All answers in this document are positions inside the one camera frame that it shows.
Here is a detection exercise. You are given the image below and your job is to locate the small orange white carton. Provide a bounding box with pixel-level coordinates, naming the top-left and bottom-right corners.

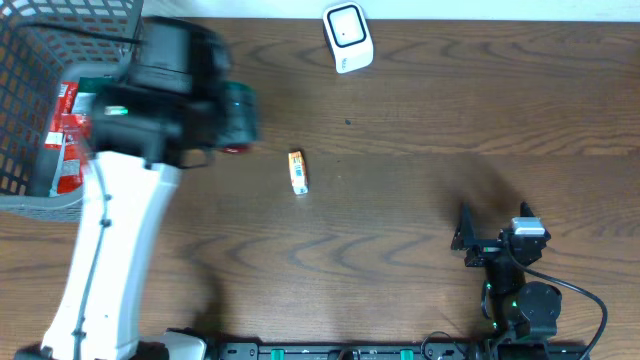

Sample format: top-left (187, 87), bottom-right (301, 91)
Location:
top-left (288, 151), bottom-right (309, 195)

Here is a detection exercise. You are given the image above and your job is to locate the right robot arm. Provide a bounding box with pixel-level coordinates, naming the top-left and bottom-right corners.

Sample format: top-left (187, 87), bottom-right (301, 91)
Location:
top-left (451, 203), bottom-right (562, 360)

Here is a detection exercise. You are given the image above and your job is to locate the red snack packet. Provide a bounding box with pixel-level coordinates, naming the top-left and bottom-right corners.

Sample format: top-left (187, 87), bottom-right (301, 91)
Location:
top-left (44, 81), bottom-right (90, 197)

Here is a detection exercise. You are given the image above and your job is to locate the green white packet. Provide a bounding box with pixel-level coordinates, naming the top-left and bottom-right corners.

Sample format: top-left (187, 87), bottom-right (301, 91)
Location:
top-left (71, 76), bottom-right (114, 115)

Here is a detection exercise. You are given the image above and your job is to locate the green lid jar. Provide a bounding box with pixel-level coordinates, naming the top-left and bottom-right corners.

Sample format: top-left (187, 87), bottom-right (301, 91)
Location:
top-left (216, 82), bottom-right (259, 154)

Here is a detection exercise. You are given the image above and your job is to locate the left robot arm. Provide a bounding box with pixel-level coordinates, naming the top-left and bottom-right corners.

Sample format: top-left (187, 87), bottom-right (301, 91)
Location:
top-left (17, 17), bottom-right (230, 359)

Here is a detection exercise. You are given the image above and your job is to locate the grey plastic mesh basket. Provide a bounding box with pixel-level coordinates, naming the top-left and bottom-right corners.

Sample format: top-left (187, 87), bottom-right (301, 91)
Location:
top-left (1, 0), bottom-right (143, 222)

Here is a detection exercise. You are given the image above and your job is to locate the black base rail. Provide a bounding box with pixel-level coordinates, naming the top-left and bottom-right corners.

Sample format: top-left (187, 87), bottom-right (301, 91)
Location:
top-left (164, 341), bottom-right (591, 360)

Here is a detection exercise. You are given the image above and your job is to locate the white barcode scanner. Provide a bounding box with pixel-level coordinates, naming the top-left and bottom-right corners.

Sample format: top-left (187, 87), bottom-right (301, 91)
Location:
top-left (322, 1), bottom-right (374, 74)

